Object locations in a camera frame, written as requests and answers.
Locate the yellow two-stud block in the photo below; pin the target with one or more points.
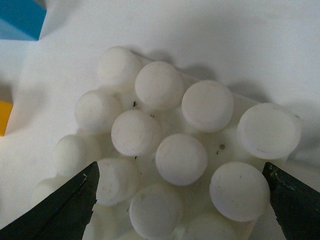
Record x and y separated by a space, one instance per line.
5 112

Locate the blue three-stud block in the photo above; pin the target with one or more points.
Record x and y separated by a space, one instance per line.
21 20

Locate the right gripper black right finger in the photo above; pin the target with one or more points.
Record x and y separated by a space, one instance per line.
295 204

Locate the white studded base plate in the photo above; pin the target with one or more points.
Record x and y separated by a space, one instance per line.
179 158

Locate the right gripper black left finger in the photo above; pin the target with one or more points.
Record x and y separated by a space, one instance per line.
63 215

